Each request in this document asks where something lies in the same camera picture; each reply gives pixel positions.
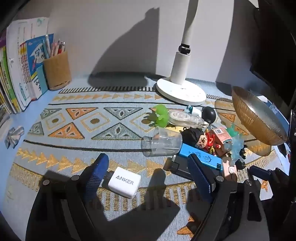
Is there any light blue desk pad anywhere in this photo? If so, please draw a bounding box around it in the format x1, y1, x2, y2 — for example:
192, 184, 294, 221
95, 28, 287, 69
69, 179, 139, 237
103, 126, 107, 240
0, 76, 296, 241

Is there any row of books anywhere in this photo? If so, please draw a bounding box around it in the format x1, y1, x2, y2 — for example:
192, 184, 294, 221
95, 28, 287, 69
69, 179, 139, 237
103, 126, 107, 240
0, 17, 55, 121

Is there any white charger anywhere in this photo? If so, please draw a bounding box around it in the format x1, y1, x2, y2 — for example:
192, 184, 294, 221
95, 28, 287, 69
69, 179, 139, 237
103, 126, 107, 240
102, 166, 141, 199

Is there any black monitor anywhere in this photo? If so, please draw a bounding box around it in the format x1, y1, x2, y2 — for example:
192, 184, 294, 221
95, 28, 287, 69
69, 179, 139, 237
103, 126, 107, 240
250, 0, 296, 107

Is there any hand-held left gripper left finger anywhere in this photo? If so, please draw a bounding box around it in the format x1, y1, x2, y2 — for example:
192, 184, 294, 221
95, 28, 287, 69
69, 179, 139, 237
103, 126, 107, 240
25, 153, 111, 241

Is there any bunch of pens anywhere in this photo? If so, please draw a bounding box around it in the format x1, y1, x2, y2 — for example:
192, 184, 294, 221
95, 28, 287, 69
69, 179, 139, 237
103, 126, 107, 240
43, 34, 66, 59

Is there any translucent teal crystal toy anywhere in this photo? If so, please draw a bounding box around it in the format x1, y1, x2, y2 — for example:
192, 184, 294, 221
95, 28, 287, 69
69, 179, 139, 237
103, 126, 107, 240
225, 124, 245, 163

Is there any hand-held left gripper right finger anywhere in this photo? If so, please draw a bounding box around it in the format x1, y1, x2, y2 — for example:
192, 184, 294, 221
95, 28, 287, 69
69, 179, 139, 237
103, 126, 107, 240
187, 153, 273, 241

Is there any black-haired red figurine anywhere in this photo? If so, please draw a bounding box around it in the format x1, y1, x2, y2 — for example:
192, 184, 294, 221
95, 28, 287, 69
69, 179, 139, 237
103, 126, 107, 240
183, 127, 222, 154

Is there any white and blue small toy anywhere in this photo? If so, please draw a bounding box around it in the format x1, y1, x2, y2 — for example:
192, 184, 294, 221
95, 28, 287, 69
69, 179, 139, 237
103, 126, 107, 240
187, 105, 201, 116

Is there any black round toy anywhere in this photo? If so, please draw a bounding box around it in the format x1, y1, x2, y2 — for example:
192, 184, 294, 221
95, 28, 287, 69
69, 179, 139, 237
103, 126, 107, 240
202, 107, 216, 123

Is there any wooden pen holder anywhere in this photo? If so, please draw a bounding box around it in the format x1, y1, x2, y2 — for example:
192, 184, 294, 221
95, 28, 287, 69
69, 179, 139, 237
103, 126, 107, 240
43, 51, 72, 91

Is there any silver metal clip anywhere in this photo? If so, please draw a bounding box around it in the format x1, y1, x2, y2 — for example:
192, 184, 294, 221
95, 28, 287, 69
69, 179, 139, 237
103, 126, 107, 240
5, 126, 25, 149

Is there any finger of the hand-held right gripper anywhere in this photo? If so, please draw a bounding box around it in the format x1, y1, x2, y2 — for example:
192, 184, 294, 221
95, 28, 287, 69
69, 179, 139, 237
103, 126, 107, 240
247, 165, 275, 186

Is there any pink box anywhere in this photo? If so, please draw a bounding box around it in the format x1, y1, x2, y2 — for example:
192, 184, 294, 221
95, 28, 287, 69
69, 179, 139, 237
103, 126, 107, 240
211, 126, 233, 156

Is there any green translucent toy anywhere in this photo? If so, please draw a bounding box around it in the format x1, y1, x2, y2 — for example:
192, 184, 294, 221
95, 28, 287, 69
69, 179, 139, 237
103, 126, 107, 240
151, 104, 170, 128

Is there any clear plastic cup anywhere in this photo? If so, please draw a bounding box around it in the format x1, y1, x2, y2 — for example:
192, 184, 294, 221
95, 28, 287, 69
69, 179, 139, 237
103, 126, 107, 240
141, 126, 183, 157

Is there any black rectangular device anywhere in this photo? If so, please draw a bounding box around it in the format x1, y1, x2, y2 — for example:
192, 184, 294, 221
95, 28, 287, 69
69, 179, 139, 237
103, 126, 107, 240
163, 155, 199, 181

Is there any blue patterned woven mat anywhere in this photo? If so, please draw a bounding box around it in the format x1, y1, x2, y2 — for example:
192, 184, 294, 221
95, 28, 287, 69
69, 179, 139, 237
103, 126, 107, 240
5, 87, 289, 241

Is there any amber ribbed glass bowl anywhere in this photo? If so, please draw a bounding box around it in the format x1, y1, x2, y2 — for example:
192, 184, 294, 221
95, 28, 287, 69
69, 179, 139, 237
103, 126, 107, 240
232, 86, 288, 146

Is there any clear correction tape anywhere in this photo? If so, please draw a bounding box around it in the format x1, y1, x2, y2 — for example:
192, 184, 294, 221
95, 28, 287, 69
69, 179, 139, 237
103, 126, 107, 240
168, 110, 204, 127

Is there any blue rectangular case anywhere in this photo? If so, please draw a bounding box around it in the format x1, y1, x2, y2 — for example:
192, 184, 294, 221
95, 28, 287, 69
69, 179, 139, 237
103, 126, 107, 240
172, 143, 223, 172

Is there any white desk lamp base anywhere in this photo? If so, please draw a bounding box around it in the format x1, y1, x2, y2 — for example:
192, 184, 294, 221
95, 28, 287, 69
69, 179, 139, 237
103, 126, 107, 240
155, 0, 207, 105

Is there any pink flower eraser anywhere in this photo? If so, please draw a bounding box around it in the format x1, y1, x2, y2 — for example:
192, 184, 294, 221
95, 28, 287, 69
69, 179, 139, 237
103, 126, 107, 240
222, 163, 237, 183

